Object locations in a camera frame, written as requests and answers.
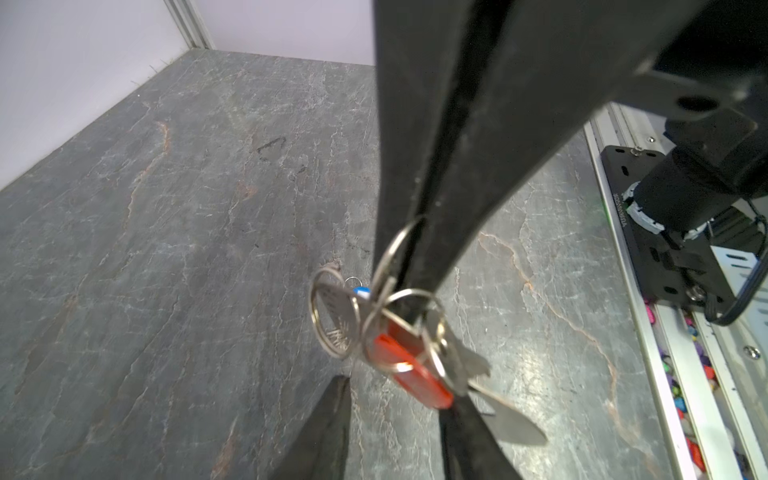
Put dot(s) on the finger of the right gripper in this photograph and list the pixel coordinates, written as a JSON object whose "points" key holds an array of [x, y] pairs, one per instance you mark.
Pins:
{"points": [[428, 98]]}

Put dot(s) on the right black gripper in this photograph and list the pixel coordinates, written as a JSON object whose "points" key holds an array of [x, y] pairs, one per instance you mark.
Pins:
{"points": [[534, 71]]}

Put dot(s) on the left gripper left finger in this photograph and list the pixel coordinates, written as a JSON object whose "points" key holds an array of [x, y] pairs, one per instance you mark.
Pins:
{"points": [[320, 450]]}

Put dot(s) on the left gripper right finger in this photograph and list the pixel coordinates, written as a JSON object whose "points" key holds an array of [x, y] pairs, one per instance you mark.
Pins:
{"points": [[469, 449]]}

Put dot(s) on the aluminium frame profiles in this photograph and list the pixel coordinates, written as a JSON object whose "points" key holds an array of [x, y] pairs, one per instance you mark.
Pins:
{"points": [[190, 24]]}

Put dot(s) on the metal keyring with shoe plate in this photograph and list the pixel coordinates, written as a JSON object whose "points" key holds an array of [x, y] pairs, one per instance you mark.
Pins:
{"points": [[345, 324]]}

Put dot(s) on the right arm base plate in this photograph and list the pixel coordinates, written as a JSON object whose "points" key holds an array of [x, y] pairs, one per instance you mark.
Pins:
{"points": [[672, 210]]}

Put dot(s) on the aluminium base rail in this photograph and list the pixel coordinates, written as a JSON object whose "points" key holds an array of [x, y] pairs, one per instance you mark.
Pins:
{"points": [[709, 383]]}

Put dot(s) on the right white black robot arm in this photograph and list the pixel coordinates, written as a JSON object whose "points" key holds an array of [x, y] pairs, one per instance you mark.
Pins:
{"points": [[475, 96]]}

